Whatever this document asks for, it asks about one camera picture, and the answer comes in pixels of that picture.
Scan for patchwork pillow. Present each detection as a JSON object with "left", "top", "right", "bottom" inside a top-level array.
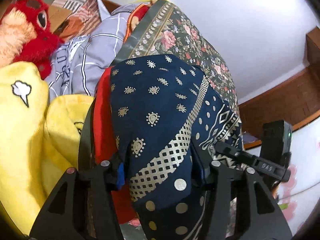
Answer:
[{"left": 43, "top": 0, "right": 110, "bottom": 42}]

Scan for brown wooden door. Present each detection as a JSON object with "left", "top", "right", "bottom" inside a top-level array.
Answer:
[{"left": 239, "top": 27, "right": 319, "bottom": 139}]

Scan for red plush toy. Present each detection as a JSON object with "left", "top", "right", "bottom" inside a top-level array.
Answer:
[{"left": 1, "top": 0, "right": 63, "bottom": 80}]

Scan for navy patterned hooded jacket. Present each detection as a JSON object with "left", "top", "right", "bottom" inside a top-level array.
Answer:
[{"left": 110, "top": 55, "right": 242, "bottom": 239}]

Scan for grey bag on floor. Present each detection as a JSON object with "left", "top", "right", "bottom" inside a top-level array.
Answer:
[{"left": 242, "top": 132, "right": 259, "bottom": 144}]

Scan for floral green bedspread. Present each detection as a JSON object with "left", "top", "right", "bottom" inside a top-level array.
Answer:
[{"left": 110, "top": 0, "right": 239, "bottom": 116}]

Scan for white sliding wardrobe door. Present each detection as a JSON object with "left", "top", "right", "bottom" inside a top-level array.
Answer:
[{"left": 245, "top": 119, "right": 320, "bottom": 235}]

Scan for red folded garment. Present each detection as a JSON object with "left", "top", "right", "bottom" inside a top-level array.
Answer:
[{"left": 93, "top": 67, "right": 136, "bottom": 224}]

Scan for yellow garment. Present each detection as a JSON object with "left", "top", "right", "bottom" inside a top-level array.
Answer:
[{"left": 1, "top": 62, "right": 93, "bottom": 235}]

